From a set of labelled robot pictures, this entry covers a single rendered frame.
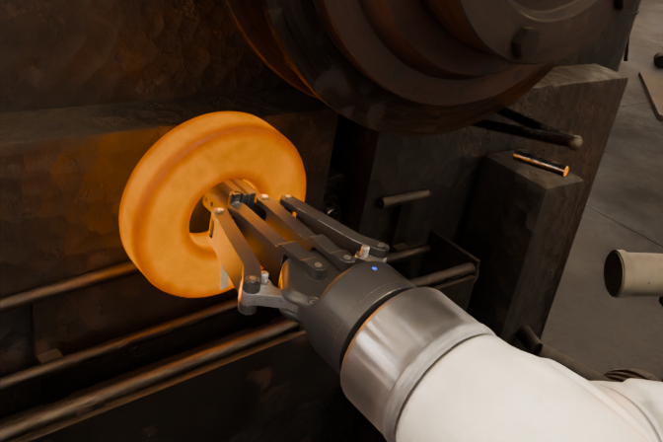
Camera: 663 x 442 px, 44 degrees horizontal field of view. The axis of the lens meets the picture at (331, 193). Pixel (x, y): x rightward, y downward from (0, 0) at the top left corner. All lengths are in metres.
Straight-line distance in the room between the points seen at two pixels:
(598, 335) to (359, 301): 1.83
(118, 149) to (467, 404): 0.36
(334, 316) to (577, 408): 0.16
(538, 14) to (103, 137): 0.35
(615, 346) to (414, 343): 1.84
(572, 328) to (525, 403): 1.87
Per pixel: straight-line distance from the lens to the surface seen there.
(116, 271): 0.73
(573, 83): 1.09
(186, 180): 0.62
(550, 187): 0.94
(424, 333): 0.48
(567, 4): 0.70
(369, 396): 0.50
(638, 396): 0.57
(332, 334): 0.52
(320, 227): 0.62
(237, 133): 0.63
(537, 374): 0.47
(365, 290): 0.52
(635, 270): 1.09
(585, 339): 2.28
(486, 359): 0.47
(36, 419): 0.67
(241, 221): 0.61
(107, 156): 0.68
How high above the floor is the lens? 1.13
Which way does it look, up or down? 25 degrees down
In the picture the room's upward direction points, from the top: 11 degrees clockwise
